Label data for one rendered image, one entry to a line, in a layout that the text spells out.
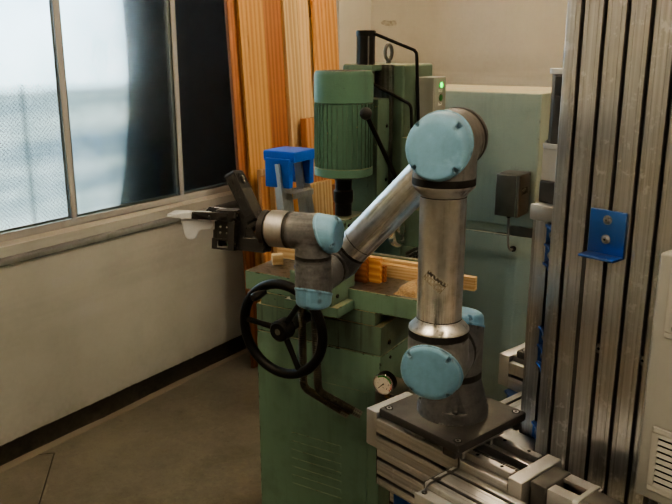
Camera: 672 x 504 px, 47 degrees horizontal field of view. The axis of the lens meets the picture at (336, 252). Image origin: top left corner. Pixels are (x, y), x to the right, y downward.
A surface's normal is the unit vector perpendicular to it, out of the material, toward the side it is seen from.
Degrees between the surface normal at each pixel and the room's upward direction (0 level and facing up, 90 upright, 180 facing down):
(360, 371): 90
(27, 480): 0
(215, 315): 90
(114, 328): 90
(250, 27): 87
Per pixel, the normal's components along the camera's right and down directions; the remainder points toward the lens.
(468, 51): -0.55, 0.22
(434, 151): -0.38, 0.11
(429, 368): -0.39, 0.36
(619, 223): -0.75, 0.17
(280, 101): 0.83, 0.09
